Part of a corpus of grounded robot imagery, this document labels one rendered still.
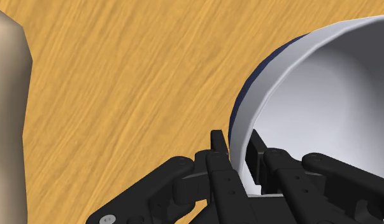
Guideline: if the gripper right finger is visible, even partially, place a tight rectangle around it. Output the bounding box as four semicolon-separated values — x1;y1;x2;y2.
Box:
245;129;384;224

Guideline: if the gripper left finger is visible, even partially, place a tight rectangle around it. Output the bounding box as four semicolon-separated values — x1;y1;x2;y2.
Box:
85;129;250;224

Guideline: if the white bowl with blue outside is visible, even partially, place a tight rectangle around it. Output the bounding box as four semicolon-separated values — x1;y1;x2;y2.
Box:
227;15;384;197

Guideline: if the beige rounded object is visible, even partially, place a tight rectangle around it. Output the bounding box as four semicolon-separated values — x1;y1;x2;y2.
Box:
0;6;34;224

